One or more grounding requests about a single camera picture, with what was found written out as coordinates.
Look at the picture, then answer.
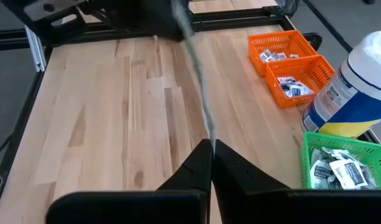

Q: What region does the black floor fan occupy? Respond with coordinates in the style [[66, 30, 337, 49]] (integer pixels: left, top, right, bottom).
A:
[[275, 0, 302, 17]]

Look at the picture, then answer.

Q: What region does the green striped bandage packet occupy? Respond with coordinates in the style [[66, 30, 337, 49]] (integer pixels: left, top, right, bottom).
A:
[[170, 0, 217, 154]]

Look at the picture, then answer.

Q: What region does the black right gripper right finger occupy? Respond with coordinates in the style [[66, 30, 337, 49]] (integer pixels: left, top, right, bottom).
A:
[[213, 139, 381, 224]]

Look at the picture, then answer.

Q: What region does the orange plastic basket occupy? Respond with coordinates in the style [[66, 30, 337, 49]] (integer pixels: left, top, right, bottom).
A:
[[265, 55, 336, 109], [247, 29, 318, 77]]

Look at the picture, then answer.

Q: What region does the white wipes canister blue label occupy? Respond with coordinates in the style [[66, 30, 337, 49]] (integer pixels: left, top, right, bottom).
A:
[[301, 30, 381, 139]]

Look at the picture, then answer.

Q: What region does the white packet with blue label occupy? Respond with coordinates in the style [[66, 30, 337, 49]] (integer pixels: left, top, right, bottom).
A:
[[276, 76, 298, 86], [285, 83, 315, 98]]

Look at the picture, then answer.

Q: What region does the green plastic basket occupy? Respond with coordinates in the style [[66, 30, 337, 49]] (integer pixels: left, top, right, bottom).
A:
[[300, 131, 381, 190]]

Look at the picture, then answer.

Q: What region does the white antiseptic wipe packet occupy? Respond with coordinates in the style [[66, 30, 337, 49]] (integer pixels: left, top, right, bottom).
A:
[[321, 146, 361, 162], [310, 160, 334, 190], [360, 164, 378, 189], [329, 158, 369, 190]]

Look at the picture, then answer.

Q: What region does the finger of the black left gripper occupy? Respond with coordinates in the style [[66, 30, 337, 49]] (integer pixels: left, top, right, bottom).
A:
[[181, 0, 195, 34], [95, 0, 182, 43]]

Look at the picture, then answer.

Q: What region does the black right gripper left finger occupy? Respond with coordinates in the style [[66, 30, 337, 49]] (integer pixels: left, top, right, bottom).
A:
[[47, 139, 213, 224]]

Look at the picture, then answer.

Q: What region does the black aluminium rig frame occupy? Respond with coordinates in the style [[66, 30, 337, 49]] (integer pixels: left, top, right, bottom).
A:
[[0, 5, 381, 215]]

